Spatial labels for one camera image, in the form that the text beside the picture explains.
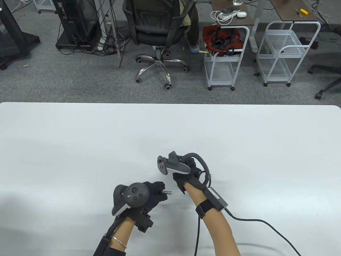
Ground person's left hand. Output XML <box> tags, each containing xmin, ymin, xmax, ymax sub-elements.
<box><xmin>139</xmin><ymin>181</ymin><xmax>168</xmax><ymax>215</ymax></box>

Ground person's right hand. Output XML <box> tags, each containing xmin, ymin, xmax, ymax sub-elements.
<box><xmin>173</xmin><ymin>157</ymin><xmax>209</xmax><ymax>195</ymax></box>

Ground person's left forearm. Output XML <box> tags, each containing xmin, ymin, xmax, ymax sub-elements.
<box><xmin>108</xmin><ymin>216</ymin><xmax>139</xmax><ymax>256</ymax></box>

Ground person's right forearm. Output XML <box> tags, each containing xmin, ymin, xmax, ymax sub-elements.
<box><xmin>184</xmin><ymin>181</ymin><xmax>241</xmax><ymax>256</ymax></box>

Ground black forearm sensor box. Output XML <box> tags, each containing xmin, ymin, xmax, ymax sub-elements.
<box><xmin>93</xmin><ymin>233</ymin><xmax>113</xmax><ymax>256</ymax></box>
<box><xmin>195</xmin><ymin>187</ymin><xmax>229</xmax><ymax>219</ymax></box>

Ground dark grey tracking controller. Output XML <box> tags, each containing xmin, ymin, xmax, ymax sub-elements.
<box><xmin>157</xmin><ymin>151</ymin><xmax>211</xmax><ymax>186</ymax></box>
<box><xmin>112</xmin><ymin>182</ymin><xmax>150</xmax><ymax>216</ymax></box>

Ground white metal trolley cart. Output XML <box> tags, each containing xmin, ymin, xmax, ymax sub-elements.
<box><xmin>256</xmin><ymin>21</ymin><xmax>321</xmax><ymax>87</ymax></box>
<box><xmin>204</xmin><ymin>25</ymin><xmax>250</xmax><ymax>91</ymax></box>

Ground red and black bag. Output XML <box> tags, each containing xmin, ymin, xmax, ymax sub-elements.
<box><xmin>202</xmin><ymin>25</ymin><xmax>244</xmax><ymax>57</ymax></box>

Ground black office chair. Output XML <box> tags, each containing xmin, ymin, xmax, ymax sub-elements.
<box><xmin>122</xmin><ymin>0</ymin><xmax>197</xmax><ymax>90</ymax></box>

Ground white desk leg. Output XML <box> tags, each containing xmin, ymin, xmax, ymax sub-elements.
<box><xmin>249</xmin><ymin>0</ymin><xmax>267</xmax><ymax>53</ymax></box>

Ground brown top desk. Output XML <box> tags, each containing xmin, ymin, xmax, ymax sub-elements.
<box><xmin>270</xmin><ymin>0</ymin><xmax>320</xmax><ymax>22</ymax></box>
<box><xmin>210</xmin><ymin>0</ymin><xmax>255</xmax><ymax>26</ymax></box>

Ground black chair base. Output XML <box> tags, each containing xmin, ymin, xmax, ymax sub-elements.
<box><xmin>308</xmin><ymin>64</ymin><xmax>341</xmax><ymax>100</ymax></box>

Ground white power strip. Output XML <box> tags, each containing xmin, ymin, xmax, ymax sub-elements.
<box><xmin>218</xmin><ymin>10</ymin><xmax>241</xmax><ymax>19</ymax></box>

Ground black power adapter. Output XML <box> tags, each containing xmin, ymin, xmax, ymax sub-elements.
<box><xmin>298</xmin><ymin>37</ymin><xmax>319</xmax><ymax>50</ymax></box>

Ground black computer tower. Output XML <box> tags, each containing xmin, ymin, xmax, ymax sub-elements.
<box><xmin>52</xmin><ymin>0</ymin><xmax>103</xmax><ymax>50</ymax></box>

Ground black rolling stand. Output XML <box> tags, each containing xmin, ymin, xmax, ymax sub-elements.
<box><xmin>0</xmin><ymin>0</ymin><xmax>41</xmax><ymax>70</ymax></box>

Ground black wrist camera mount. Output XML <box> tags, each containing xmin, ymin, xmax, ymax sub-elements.
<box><xmin>135</xmin><ymin>211</ymin><xmax>154</xmax><ymax>233</ymax></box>

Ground thin black camera cable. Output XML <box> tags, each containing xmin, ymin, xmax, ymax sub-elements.
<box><xmin>195</xmin><ymin>216</ymin><xmax>201</xmax><ymax>256</ymax></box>

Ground thin metal bracelet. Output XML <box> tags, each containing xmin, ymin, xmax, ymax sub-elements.
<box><xmin>111</xmin><ymin>236</ymin><xmax>128</xmax><ymax>249</ymax></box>

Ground thick black cable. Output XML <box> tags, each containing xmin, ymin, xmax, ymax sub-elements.
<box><xmin>224</xmin><ymin>207</ymin><xmax>302</xmax><ymax>256</ymax></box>

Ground aluminium frame post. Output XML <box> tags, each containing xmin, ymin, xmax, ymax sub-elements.
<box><xmin>99</xmin><ymin>0</ymin><xmax>125</xmax><ymax>68</ymax></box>

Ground black cable bundle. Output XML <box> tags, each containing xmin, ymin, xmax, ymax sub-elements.
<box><xmin>57</xmin><ymin>25</ymin><xmax>131</xmax><ymax>56</ymax></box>

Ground coiled white cable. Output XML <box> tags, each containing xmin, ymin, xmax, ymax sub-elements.
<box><xmin>211</xmin><ymin>10</ymin><xmax>233</xmax><ymax>26</ymax></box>

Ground grey cable bundle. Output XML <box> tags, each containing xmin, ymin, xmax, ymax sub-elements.
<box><xmin>309</xmin><ymin>0</ymin><xmax>332</xmax><ymax>26</ymax></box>

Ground white wire rack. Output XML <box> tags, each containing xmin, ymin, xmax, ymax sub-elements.
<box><xmin>33</xmin><ymin>0</ymin><xmax>57</xmax><ymax>14</ymax></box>

